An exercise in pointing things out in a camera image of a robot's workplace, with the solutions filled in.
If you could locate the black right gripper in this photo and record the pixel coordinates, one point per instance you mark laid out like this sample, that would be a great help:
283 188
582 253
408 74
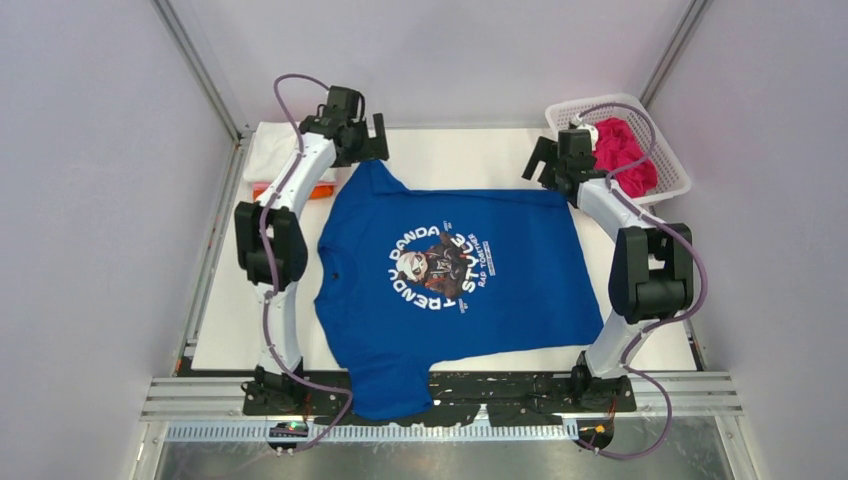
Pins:
545 150

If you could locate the white slotted cable duct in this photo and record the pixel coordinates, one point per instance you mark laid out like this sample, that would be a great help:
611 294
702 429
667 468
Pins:
298 431

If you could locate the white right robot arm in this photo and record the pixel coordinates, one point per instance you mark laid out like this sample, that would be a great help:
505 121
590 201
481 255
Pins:
652 276

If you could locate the folded orange t-shirt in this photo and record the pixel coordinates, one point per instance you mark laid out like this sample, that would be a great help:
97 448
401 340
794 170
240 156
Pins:
310 197

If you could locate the white plastic laundry basket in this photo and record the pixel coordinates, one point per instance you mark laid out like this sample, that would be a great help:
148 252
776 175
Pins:
673 179

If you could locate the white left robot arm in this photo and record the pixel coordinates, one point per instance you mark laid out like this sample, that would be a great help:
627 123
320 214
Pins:
270 245

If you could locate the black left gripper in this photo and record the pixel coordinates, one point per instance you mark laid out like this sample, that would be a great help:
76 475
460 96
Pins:
372 149

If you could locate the blue panda print t-shirt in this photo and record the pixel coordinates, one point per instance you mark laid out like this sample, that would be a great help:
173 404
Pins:
412 278

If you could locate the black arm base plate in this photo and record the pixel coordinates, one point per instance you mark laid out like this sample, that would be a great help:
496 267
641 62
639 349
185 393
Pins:
508 398

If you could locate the folded white t-shirt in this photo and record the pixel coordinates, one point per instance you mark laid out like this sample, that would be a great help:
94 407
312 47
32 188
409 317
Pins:
271 146

